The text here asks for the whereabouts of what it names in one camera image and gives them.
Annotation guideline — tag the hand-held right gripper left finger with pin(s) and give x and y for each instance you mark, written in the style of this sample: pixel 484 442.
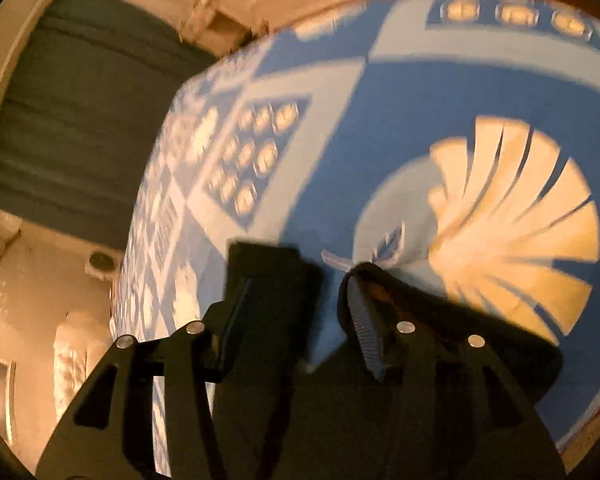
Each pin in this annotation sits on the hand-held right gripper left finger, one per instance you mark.
pixel 240 320

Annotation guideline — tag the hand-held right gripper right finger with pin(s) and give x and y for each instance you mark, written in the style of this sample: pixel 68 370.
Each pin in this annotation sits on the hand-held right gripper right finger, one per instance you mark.
pixel 366 330

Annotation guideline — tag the black pants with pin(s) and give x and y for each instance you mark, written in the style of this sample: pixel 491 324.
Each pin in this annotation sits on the black pants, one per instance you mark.
pixel 525 360

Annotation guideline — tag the round dark device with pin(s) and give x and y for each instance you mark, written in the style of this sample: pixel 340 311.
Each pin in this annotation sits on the round dark device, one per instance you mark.
pixel 102 261

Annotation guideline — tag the silver tufted headboard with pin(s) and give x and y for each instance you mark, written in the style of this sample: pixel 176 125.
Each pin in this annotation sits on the silver tufted headboard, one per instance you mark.
pixel 72 355

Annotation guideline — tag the blue patterned bed sheet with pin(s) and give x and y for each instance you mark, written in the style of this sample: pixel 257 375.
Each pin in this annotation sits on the blue patterned bed sheet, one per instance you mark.
pixel 380 110

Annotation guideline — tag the dark green curtain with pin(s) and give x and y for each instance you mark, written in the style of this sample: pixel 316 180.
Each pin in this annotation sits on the dark green curtain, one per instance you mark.
pixel 80 110

